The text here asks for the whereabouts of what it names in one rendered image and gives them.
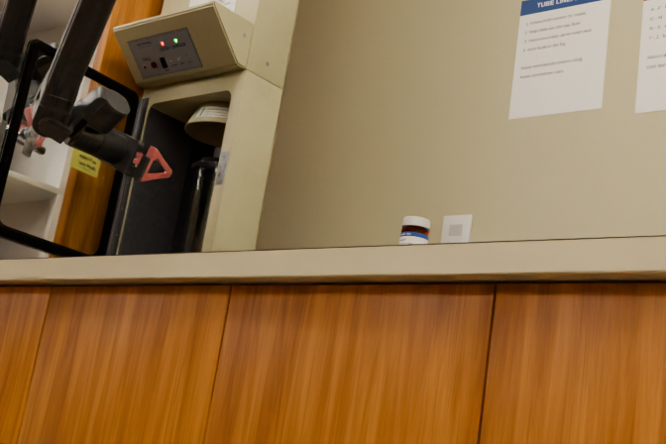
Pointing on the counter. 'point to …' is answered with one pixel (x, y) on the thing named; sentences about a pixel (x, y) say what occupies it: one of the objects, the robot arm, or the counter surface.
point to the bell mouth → (208, 123)
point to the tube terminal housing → (239, 80)
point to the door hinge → (126, 182)
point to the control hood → (215, 40)
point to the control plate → (150, 47)
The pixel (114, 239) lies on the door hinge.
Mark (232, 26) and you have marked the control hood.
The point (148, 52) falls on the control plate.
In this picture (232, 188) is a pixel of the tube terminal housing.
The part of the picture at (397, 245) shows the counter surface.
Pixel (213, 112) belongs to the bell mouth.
